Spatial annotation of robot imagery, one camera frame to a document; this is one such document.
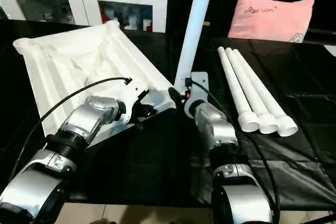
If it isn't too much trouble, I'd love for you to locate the white plastic table top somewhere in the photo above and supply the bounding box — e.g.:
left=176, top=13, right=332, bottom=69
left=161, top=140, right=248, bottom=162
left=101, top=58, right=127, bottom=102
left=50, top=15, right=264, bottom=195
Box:
left=12, top=20, right=182, bottom=149

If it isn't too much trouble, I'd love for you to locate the white plastic table leg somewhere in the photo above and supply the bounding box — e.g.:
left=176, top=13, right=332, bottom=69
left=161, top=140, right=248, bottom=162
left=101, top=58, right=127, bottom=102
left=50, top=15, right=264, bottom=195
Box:
left=217, top=46, right=260, bottom=133
left=173, top=0, right=218, bottom=90
left=225, top=47, right=279, bottom=135
left=232, top=49, right=299, bottom=138

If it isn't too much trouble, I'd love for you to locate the black work mat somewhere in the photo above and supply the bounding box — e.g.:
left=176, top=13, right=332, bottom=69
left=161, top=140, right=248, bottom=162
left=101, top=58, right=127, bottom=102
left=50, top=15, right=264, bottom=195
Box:
left=0, top=18, right=336, bottom=213

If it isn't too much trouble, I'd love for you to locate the pink pillow with print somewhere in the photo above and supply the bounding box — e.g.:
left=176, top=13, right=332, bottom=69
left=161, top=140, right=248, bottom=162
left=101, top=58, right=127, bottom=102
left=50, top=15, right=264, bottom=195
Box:
left=227, top=0, right=315, bottom=43

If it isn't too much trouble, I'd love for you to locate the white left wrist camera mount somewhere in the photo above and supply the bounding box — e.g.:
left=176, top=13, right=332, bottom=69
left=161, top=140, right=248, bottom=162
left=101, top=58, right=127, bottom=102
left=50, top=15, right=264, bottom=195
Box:
left=117, top=78, right=151, bottom=125

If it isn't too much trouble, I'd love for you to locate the black left wrist camera cable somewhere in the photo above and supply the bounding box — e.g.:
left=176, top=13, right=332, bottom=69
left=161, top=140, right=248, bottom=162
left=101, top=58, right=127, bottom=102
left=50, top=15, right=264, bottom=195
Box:
left=14, top=76, right=132, bottom=176

